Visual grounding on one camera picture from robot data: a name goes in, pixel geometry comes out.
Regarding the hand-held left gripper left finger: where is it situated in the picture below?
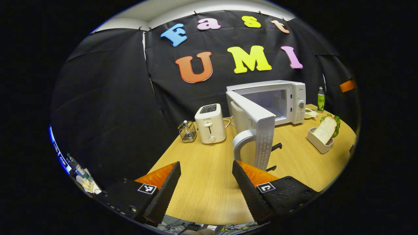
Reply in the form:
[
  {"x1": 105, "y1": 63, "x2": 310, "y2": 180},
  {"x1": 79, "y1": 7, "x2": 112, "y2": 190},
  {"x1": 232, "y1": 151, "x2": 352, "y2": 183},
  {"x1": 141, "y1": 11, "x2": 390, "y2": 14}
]
[{"x1": 95, "y1": 161, "x2": 182, "y2": 226}]

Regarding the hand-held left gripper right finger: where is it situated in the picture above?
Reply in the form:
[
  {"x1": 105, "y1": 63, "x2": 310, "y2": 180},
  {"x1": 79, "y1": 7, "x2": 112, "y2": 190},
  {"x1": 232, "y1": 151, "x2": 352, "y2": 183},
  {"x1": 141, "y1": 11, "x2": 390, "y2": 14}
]
[{"x1": 232, "y1": 160, "x2": 320, "y2": 226}]

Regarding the lettuce bread sandwich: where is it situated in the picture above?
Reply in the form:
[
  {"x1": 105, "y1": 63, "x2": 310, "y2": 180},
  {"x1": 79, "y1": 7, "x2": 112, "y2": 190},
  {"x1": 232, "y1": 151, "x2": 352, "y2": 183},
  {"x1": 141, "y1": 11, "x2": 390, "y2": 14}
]
[{"x1": 319, "y1": 114, "x2": 341, "y2": 146}]

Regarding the white rectangular tray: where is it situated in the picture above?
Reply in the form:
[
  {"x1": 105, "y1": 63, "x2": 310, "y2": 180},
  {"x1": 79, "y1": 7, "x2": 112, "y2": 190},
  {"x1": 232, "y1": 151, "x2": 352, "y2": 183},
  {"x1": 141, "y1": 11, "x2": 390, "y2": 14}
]
[{"x1": 306, "y1": 127, "x2": 334, "y2": 154}]

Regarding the white microwave oven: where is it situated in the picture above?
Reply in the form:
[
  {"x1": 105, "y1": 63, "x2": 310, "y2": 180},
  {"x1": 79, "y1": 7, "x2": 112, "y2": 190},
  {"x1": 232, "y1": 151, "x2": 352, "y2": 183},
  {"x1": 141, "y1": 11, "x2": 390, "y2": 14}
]
[{"x1": 226, "y1": 80, "x2": 307, "y2": 172}]

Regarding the green label drink bottle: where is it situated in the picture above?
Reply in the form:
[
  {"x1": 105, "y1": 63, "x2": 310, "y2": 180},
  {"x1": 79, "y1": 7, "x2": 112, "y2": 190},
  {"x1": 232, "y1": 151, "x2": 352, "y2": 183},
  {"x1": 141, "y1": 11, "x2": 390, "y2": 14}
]
[{"x1": 317, "y1": 86, "x2": 325, "y2": 113}]

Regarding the crumpled white paper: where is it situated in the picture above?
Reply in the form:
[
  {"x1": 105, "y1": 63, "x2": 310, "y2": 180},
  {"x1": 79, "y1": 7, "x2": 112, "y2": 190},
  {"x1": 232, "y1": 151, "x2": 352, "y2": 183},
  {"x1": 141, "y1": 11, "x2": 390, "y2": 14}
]
[{"x1": 77, "y1": 176, "x2": 102, "y2": 196}]

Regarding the white toaster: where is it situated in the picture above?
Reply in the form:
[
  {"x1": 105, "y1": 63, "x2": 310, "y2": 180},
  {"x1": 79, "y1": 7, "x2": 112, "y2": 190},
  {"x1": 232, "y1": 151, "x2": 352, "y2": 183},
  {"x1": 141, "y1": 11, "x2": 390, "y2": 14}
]
[{"x1": 195, "y1": 103, "x2": 227, "y2": 144}]

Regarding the clear bottle green cap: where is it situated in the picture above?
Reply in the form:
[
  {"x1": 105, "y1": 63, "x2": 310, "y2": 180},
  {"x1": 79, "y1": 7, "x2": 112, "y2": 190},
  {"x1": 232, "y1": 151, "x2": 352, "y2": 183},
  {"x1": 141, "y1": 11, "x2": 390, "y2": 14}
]
[{"x1": 66, "y1": 153, "x2": 93, "y2": 182}]

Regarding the black backdrop cloth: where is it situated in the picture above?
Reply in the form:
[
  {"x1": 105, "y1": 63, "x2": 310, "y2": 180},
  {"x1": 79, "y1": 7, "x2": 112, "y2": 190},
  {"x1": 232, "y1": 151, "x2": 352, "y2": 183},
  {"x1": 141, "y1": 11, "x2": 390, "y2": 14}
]
[{"x1": 51, "y1": 10, "x2": 360, "y2": 193}]

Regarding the wire mesh basket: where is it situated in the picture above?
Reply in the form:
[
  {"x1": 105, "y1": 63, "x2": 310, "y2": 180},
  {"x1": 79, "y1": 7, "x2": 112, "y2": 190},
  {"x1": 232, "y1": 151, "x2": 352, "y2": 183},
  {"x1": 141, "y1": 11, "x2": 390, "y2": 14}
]
[{"x1": 178, "y1": 120, "x2": 197, "y2": 143}]

